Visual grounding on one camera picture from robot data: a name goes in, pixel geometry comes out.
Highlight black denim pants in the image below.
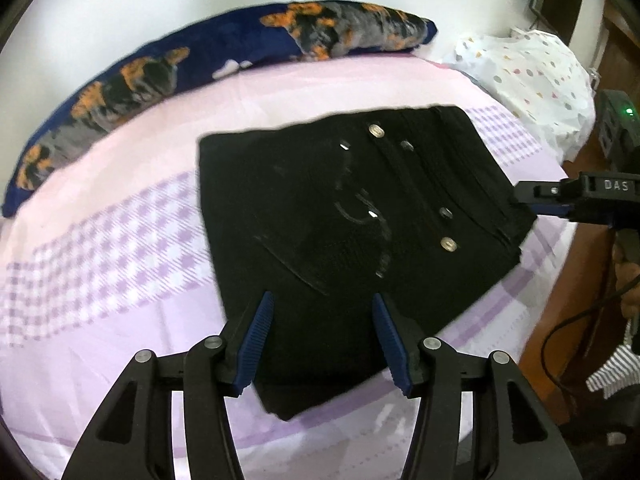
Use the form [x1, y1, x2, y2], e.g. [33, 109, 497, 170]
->
[198, 106, 536, 420]

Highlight person's right hand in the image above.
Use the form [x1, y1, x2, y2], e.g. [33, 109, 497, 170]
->
[612, 243, 640, 318]

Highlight white polka dot pillow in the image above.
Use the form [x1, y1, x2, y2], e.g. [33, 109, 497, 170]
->
[452, 30, 596, 162]

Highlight striped shirt sleeve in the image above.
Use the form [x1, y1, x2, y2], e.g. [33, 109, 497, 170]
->
[586, 344, 640, 399]

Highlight lilac checked bed sheet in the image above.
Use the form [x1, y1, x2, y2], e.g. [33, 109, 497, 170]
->
[1, 54, 576, 479]

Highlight navy dog print bolster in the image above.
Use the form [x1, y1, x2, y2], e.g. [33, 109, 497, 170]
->
[1, 0, 437, 218]

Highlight wooden bed frame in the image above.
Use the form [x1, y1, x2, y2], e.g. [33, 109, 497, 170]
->
[516, 219, 622, 426]

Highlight black cable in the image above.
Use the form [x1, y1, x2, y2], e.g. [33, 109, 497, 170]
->
[541, 274, 640, 401]

